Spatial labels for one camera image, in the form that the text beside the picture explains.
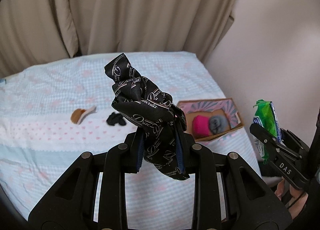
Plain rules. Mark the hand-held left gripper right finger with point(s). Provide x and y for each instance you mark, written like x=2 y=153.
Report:
x=179 y=158

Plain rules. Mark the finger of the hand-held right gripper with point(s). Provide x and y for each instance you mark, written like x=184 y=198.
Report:
x=275 y=153
x=295 y=142

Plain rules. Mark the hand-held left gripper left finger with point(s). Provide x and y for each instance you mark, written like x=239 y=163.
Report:
x=140 y=156

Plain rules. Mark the green plastic packet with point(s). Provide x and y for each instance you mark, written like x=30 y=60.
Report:
x=266 y=120

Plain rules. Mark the black printed cloth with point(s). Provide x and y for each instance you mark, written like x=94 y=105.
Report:
x=147 y=117

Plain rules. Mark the person's right hand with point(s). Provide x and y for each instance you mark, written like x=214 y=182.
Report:
x=281 y=190

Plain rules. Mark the pink rolled sock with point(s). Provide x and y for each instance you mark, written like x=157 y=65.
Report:
x=201 y=125

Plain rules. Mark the black sock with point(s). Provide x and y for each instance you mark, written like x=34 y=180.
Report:
x=116 y=119

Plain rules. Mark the grey rolled sock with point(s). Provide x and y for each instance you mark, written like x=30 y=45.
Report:
x=219 y=123

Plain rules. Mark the pink patterned cardboard box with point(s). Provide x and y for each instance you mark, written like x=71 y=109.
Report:
x=228 y=110

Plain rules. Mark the brown and white sock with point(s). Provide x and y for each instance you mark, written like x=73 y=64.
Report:
x=80 y=115

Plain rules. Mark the light blue heart-print bed sheet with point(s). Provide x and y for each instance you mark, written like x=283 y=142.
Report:
x=50 y=120

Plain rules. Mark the beige curtain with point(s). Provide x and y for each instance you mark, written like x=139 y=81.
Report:
x=125 y=7

